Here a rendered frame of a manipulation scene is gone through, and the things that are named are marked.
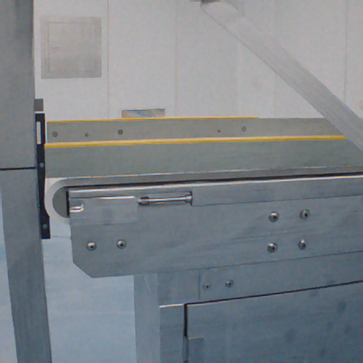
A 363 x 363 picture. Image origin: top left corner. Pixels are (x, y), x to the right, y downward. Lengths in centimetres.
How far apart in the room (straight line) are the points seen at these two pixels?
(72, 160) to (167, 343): 27
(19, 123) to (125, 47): 530
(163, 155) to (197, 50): 592
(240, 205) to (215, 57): 602
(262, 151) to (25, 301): 49
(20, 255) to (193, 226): 37
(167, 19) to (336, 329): 572
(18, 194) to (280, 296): 42
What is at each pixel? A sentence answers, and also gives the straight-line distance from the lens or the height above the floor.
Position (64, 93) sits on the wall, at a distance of 588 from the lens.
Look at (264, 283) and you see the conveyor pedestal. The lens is 67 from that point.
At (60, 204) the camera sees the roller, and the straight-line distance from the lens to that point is 55.
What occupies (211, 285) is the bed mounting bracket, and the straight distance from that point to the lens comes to 65.
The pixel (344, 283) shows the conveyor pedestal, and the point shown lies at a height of 73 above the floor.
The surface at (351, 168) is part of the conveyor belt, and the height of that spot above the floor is 89.
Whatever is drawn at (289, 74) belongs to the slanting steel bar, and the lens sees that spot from 54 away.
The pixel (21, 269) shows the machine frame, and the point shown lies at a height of 70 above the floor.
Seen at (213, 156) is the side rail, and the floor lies 92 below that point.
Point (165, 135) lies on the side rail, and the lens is 82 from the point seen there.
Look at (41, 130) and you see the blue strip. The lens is 81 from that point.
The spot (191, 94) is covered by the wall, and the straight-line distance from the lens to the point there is 642.
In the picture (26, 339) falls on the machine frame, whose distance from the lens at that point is 92.
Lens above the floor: 100
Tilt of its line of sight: 11 degrees down
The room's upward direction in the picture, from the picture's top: straight up
